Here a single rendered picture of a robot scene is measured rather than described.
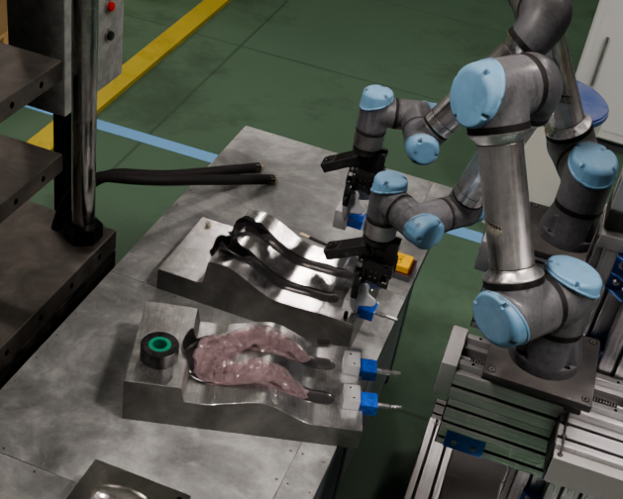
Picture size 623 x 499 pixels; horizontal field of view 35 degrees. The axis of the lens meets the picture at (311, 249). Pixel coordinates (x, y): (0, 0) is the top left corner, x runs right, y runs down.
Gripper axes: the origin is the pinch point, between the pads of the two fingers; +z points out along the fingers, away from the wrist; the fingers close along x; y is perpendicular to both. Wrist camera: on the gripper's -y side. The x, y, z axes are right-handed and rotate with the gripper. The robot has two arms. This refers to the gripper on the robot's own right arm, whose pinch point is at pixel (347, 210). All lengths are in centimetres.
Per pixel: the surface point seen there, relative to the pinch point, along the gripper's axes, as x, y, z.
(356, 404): -59, 22, 8
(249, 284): -36.0, -12.1, 4.5
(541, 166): 163, 43, 58
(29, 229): -29, -76, 16
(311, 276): -23.0, -0.7, 6.5
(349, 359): -47, 17, 7
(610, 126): 270, 70, 80
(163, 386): -76, -14, 4
